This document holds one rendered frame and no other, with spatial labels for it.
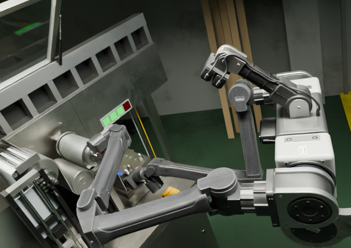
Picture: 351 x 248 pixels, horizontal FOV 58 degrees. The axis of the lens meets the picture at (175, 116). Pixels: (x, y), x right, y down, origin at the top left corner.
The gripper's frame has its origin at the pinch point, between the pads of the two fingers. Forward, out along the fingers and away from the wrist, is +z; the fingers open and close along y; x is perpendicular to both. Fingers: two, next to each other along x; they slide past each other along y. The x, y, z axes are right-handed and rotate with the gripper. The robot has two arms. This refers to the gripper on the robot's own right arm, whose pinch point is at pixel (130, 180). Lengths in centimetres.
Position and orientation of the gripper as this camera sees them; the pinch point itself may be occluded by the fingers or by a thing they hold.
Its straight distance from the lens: 167.0
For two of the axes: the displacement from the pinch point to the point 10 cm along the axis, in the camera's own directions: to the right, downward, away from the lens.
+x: -6.4, -7.6, -0.6
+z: -4.7, 3.3, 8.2
